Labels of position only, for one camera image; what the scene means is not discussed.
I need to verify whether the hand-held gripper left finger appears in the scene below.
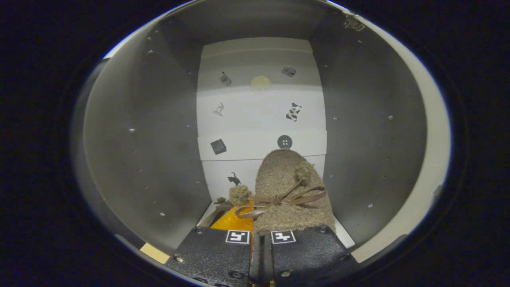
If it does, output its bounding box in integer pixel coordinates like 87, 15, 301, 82
167, 202, 255, 287

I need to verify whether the dark grey shoe cabinet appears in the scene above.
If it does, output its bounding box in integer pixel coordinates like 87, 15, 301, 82
74, 0, 429, 258

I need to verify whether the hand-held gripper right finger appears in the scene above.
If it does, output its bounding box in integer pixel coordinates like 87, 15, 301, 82
261, 225, 360, 287

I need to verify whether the grey shoe cabinet door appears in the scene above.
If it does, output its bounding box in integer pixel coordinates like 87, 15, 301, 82
327, 0, 453, 264

